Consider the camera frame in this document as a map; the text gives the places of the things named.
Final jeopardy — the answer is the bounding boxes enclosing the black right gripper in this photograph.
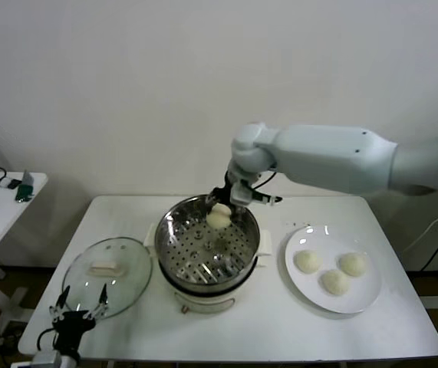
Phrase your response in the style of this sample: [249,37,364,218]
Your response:
[51,310,97,349]

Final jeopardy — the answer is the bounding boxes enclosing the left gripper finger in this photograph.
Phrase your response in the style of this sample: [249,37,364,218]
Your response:
[82,283,109,320]
[48,285,71,321]

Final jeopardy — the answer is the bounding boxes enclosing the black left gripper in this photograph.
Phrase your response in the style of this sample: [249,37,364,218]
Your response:
[218,169,239,207]

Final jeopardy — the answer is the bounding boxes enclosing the white steamed baozi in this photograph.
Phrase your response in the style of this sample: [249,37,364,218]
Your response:
[293,250,324,275]
[206,203,232,230]
[338,251,368,277]
[319,268,351,297]

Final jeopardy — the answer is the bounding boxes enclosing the round glass pot lid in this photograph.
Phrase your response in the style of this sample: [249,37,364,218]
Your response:
[61,236,154,320]

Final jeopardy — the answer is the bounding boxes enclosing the perforated steel steamer basket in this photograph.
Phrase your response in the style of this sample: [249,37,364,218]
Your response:
[153,194,261,294]

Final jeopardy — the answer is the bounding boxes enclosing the white electric cooker base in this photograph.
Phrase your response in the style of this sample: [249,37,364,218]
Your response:
[143,222,273,314]

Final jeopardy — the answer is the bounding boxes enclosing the green flat item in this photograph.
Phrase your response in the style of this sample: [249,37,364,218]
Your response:
[15,183,35,204]

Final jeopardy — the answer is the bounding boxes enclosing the white round plate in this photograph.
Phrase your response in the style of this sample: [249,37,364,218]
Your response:
[283,225,383,315]

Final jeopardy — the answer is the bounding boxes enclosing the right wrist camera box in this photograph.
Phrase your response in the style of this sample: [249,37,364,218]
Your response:
[229,182,283,207]

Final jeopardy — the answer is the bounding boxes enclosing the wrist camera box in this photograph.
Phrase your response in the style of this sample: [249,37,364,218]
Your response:
[229,182,283,207]
[30,350,64,368]

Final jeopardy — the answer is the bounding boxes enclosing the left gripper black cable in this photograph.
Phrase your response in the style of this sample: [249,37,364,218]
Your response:
[37,327,57,353]

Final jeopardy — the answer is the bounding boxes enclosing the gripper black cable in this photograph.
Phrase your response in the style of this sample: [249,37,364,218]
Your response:
[249,168,279,192]
[37,327,57,353]

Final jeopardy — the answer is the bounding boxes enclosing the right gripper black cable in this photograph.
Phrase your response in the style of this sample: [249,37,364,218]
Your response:
[249,168,279,192]

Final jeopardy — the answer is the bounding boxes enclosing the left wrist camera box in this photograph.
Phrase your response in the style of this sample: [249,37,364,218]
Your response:
[30,350,64,368]

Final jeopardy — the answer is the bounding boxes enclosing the white wall cable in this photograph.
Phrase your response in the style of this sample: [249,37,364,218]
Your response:
[409,209,438,251]

